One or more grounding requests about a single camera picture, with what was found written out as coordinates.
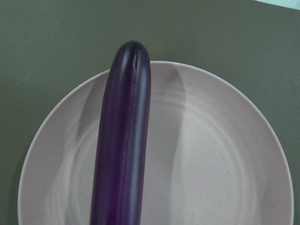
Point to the pink plate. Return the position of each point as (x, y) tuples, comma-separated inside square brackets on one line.
[(211, 159)]

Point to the purple eggplant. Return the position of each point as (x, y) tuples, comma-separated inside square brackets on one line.
[(120, 157)]

